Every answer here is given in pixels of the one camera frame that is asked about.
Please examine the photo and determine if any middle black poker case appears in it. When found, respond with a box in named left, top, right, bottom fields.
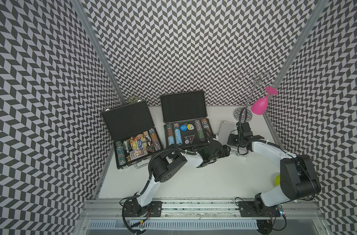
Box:
left=160, top=90, right=215, bottom=149

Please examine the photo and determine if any blue small blind button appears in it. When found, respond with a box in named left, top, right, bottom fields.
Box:
left=180, top=124, right=188, bottom=131

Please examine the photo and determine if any left black poker case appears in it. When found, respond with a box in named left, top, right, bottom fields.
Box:
left=101, top=101, right=163, bottom=169

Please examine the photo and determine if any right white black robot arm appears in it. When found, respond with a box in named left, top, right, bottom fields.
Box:
left=228, top=107, right=321, bottom=217

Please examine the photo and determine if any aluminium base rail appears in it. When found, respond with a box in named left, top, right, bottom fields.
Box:
left=79, top=198, right=324, bottom=220

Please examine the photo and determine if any triangular all in marker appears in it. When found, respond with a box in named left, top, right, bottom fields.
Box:
left=184, top=135, right=196, bottom=145

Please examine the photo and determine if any silver aluminium poker case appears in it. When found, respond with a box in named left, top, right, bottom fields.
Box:
left=218, top=121, right=247, bottom=155

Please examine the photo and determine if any pink plastic wine glass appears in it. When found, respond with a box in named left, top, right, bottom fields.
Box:
left=251, top=87, right=278, bottom=115

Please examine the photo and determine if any black poker case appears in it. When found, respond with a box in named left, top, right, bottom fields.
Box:
left=101, top=101, right=163, bottom=169
left=160, top=90, right=215, bottom=149

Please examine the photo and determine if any yellow-green plastic ball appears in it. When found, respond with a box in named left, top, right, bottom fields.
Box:
left=275, top=174, right=281, bottom=186

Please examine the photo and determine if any yellow white dealer chip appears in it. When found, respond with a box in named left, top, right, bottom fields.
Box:
left=187, top=124, right=195, bottom=130

